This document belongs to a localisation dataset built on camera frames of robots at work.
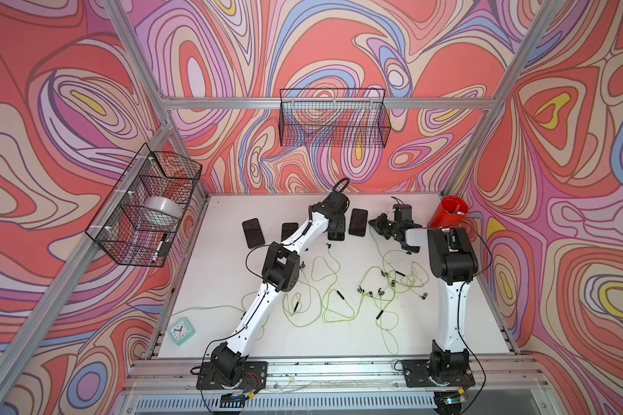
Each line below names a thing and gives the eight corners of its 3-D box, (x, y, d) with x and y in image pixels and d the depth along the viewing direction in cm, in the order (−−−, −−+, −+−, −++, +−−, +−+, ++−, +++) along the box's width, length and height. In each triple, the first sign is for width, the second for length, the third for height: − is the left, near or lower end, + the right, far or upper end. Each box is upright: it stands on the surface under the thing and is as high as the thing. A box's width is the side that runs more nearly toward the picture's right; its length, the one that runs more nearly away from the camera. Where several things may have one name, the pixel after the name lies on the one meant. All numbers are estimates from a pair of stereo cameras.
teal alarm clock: (170, 331, 84) (166, 329, 81) (187, 318, 86) (183, 315, 84) (179, 346, 81) (175, 344, 78) (196, 332, 83) (193, 329, 81)
